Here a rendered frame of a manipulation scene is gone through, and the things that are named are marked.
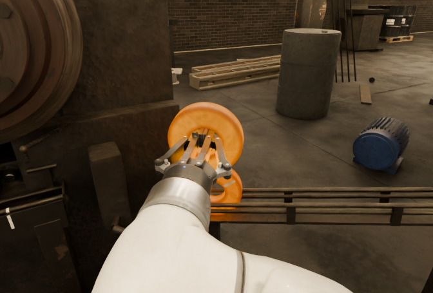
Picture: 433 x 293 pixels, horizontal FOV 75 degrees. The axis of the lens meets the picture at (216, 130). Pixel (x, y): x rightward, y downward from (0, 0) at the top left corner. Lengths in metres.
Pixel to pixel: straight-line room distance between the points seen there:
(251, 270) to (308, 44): 2.77
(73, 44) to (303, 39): 2.51
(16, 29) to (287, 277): 0.56
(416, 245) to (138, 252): 1.73
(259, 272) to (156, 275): 0.10
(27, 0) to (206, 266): 0.55
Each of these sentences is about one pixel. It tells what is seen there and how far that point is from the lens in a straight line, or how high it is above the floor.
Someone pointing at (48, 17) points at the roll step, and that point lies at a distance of 0.68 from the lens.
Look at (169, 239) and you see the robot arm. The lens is 0.30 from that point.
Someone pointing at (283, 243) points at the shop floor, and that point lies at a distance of 1.65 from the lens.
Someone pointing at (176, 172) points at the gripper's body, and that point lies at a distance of 0.40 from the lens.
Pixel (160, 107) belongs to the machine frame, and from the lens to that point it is 0.88.
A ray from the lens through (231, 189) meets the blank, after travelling 0.75.
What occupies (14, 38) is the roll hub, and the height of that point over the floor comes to 1.11.
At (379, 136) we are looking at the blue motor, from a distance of 2.26.
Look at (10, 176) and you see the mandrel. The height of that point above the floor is 0.74.
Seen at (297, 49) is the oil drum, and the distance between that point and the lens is 3.02.
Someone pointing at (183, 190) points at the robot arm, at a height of 0.95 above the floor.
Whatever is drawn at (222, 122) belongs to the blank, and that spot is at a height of 0.95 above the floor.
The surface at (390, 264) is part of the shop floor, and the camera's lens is 1.74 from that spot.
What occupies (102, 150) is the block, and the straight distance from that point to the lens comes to 0.82.
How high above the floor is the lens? 1.17
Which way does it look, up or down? 25 degrees down
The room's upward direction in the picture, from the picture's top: straight up
